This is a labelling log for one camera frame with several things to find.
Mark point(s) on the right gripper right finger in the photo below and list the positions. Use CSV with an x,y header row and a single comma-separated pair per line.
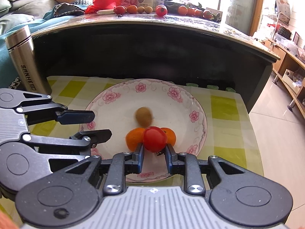
x,y
189,167

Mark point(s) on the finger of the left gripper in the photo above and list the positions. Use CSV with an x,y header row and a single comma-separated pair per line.
x,y
57,112
84,139

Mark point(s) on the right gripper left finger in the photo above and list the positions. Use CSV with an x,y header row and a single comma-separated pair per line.
x,y
118,167

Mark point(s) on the smooth orange mandarin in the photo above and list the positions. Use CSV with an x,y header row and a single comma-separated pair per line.
x,y
134,138

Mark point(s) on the orange mandarin with stem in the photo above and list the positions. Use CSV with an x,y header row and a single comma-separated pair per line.
x,y
171,136

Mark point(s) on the red tomato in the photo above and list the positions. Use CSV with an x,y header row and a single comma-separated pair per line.
x,y
154,139
161,10

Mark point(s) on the brown kiwi fruit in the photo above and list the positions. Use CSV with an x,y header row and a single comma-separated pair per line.
x,y
144,117

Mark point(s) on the green white checkered cloth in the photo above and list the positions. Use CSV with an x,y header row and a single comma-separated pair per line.
x,y
230,134

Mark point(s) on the white plate pink flowers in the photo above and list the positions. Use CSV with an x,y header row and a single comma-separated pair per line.
x,y
128,108

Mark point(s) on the stainless steel thermos flask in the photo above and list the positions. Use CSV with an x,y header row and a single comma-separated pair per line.
x,y
21,50

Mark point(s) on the dark coffee table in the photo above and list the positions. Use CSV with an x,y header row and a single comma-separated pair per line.
x,y
173,48

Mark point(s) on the wooden tv cabinet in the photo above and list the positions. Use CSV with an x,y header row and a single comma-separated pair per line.
x,y
290,71

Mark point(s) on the red tomato on table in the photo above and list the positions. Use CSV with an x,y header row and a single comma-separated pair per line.
x,y
161,10

